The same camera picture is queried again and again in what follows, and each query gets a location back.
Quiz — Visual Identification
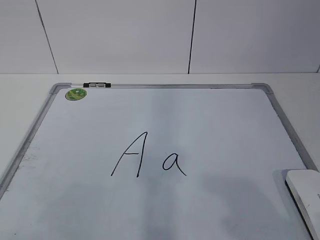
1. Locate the black and silver hanger clip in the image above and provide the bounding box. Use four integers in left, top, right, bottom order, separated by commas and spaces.
83, 82, 112, 88

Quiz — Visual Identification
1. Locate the round green sticker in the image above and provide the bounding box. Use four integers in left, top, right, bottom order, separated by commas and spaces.
65, 88, 87, 101

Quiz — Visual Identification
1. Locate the white board eraser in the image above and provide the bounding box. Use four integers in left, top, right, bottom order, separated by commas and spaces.
285, 169, 320, 240

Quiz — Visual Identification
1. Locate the white board with grey frame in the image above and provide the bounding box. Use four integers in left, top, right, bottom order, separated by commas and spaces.
0, 83, 318, 240

